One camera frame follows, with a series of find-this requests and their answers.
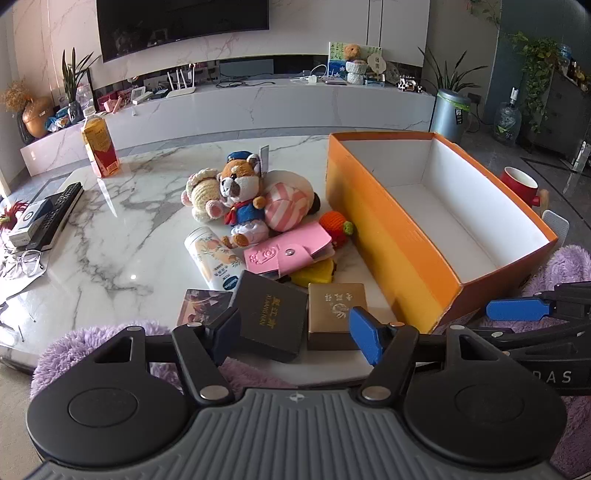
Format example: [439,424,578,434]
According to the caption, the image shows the cream knitted plush toy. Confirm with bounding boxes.
[181,167,227,224]

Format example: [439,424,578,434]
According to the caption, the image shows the red feathery decoration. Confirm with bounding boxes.
[0,200,29,232]

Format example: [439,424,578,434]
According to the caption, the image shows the illustrated card box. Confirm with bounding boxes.
[177,288,235,330]

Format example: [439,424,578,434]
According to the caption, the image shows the brown teddy bear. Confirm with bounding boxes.
[342,44,370,86]

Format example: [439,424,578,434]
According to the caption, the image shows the long-leaf green plant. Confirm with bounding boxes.
[418,46,488,95]

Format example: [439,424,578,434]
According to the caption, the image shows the orange cardboard box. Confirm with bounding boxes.
[325,131,559,335]

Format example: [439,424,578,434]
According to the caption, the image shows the yellow pouch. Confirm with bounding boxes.
[290,258,338,284]

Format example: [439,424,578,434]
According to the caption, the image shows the brown small box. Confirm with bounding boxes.
[307,282,368,352]

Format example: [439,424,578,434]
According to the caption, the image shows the red mug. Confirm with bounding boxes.
[499,166,542,207]

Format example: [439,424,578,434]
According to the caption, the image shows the orange juice carton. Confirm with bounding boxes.
[81,115,122,178]

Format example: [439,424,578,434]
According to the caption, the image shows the white printed tube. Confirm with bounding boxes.
[184,226,245,291]

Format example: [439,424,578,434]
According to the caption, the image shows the fox plush toy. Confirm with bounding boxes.
[217,150,271,250]

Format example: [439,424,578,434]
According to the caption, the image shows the black remote control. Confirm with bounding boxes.
[25,182,85,252]

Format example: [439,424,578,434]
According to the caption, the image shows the grey trash can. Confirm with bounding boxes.
[429,89,472,145]

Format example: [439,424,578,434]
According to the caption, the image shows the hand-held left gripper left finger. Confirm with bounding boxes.
[92,307,243,407]

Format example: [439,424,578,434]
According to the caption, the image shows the green painted picture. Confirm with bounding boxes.
[327,41,384,84]

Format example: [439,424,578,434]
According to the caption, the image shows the clear water bottle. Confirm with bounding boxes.
[493,88,523,147]

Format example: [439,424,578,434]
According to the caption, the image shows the grey side cabinet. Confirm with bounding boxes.
[522,69,591,160]

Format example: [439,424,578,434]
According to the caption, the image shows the white marble tv cabinet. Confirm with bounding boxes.
[21,78,437,176]

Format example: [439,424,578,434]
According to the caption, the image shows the copper vase with dried flowers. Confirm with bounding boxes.
[0,78,54,139]

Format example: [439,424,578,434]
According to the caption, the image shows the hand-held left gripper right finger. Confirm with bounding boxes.
[348,307,502,402]

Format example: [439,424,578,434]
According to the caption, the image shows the pink snap card wallet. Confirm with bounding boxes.
[243,222,333,280]

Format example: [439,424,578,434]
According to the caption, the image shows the black television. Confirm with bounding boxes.
[95,0,271,64]

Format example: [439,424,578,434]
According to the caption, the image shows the pink striped plush toy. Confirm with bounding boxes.
[263,170,321,232]

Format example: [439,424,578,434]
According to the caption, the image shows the orange knitted strawberry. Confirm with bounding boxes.
[318,211,355,250]

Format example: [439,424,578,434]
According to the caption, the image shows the eyeglasses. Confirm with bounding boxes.
[0,249,47,280]

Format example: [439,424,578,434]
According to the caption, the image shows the black small box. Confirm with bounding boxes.
[228,270,309,363]

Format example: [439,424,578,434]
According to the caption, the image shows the white router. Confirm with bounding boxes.
[164,67,197,99]

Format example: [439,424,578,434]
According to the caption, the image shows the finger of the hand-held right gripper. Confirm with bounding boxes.
[466,319,591,356]
[487,282,591,324]

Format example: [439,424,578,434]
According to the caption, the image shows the purple fluffy cushion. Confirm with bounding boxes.
[30,320,296,402]
[519,244,591,480]

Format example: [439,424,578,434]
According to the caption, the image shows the white and blue box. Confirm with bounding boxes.
[7,199,52,247]

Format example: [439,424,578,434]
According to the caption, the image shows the white textured object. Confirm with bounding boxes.
[541,210,571,244]

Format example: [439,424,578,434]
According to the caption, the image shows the trailing ivy plant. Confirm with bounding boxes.
[505,32,561,134]

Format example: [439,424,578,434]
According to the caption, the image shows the potted green plant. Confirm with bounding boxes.
[61,47,100,121]

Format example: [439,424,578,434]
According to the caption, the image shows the white wall cabinet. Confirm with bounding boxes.
[368,0,432,51]

